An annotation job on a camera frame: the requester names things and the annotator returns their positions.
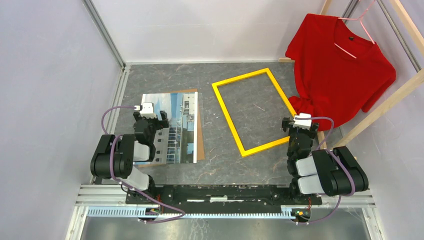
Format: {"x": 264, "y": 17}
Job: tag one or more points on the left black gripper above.
{"x": 161, "y": 124}

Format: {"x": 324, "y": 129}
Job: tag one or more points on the yellow wooden picture frame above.
{"x": 248, "y": 152}

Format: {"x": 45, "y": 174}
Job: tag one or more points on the building photo print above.
{"x": 166, "y": 129}

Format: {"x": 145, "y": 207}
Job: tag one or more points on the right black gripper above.
{"x": 286, "y": 123}

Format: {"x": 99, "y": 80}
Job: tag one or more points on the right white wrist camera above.
{"x": 303, "y": 121}

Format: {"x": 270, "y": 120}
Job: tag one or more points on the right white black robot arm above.
{"x": 321, "y": 171}

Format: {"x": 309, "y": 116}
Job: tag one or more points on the brown cardboard backing board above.
{"x": 199, "y": 142}

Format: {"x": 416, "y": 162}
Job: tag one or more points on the aluminium rail frame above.
{"x": 101, "y": 213}

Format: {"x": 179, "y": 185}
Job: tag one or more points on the red t-shirt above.
{"x": 336, "y": 73}

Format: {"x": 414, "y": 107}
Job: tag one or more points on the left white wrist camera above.
{"x": 147, "y": 110}

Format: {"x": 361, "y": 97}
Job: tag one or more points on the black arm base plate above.
{"x": 230, "y": 199}

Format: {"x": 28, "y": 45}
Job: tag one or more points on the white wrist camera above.
{"x": 147, "y": 110}
{"x": 303, "y": 121}

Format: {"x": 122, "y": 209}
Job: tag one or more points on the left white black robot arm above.
{"x": 115, "y": 156}

